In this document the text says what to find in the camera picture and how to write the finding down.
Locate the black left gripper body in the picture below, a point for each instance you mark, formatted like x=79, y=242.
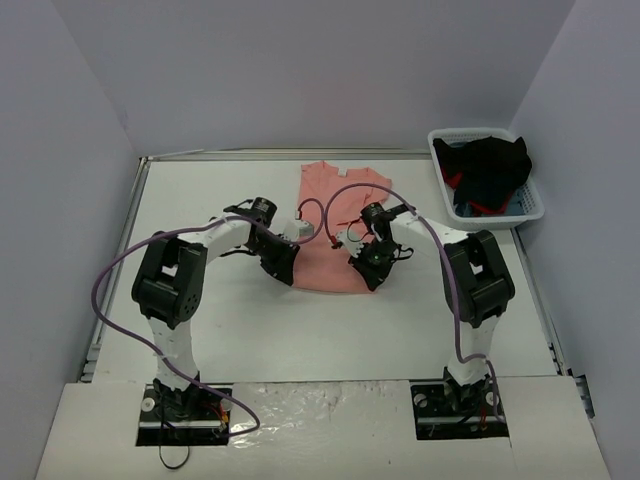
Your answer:
x=279, y=258

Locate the pink t shirt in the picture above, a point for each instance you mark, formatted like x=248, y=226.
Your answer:
x=345, y=192

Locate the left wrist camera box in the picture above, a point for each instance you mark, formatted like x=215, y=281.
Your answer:
x=296, y=230

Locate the black and red clothes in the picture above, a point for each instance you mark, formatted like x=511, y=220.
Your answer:
x=485, y=174

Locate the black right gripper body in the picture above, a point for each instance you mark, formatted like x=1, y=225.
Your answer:
x=373, y=262

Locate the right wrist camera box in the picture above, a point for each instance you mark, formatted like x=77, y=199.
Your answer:
x=355, y=248

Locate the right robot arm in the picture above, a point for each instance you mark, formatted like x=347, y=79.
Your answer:
x=476, y=282

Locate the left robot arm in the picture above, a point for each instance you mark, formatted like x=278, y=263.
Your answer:
x=169, y=284

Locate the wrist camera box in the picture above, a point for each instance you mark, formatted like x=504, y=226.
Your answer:
x=296, y=230
x=355, y=248

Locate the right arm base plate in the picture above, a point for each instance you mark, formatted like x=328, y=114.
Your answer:
x=444, y=411

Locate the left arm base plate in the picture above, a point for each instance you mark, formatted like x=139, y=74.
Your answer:
x=191, y=418

